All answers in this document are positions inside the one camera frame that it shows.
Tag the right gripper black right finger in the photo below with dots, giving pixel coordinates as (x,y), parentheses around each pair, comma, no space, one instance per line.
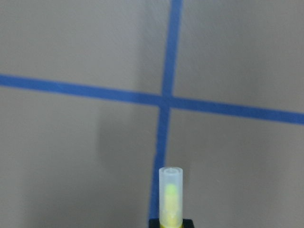
(187,223)

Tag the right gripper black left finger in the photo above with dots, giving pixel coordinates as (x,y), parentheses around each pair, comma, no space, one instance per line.
(154,223)

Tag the yellow highlighter pen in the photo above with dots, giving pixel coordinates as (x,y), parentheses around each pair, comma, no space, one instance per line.
(171,197)

